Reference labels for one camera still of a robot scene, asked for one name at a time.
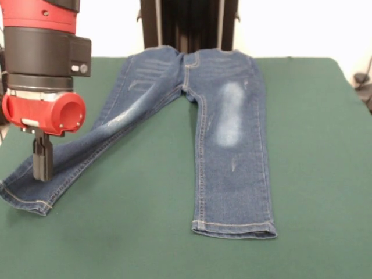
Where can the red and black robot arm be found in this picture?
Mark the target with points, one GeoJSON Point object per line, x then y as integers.
{"type": "Point", "coordinates": [40, 43]}

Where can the dark green table cloth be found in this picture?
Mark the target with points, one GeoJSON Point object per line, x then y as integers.
{"type": "Point", "coordinates": [305, 145]}

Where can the blue denim jeans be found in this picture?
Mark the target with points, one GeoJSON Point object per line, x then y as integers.
{"type": "Point", "coordinates": [232, 174]}

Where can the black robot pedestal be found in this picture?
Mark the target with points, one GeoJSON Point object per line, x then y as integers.
{"type": "Point", "coordinates": [189, 26]}

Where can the dark grey stand base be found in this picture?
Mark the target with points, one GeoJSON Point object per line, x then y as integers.
{"type": "Point", "coordinates": [360, 78]}

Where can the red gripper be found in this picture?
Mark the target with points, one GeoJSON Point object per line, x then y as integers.
{"type": "Point", "coordinates": [43, 113]}

